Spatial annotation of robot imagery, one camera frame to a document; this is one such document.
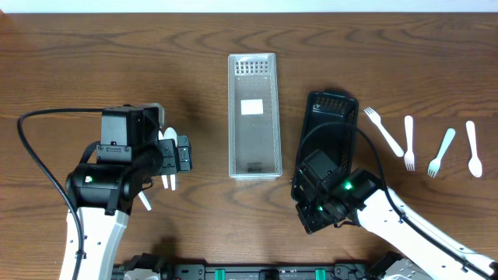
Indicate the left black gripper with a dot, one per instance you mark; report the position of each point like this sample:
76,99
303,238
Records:
168,156

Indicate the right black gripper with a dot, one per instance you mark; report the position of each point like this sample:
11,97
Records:
310,224

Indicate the black plastic basket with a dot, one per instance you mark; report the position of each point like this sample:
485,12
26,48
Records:
329,124

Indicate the white plastic fork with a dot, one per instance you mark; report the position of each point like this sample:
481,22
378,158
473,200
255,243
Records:
376,119
409,157
434,165

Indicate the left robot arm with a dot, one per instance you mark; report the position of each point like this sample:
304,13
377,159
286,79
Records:
111,173

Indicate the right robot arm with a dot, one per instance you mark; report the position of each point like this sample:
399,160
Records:
380,211

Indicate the clear plastic basket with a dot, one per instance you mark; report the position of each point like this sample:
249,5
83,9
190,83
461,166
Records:
255,150

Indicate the white label sticker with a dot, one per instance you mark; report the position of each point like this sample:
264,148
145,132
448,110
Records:
252,107

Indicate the white plastic spoon right side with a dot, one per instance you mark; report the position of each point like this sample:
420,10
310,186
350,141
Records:
474,164

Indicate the black mounting rail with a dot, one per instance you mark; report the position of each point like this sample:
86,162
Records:
390,266

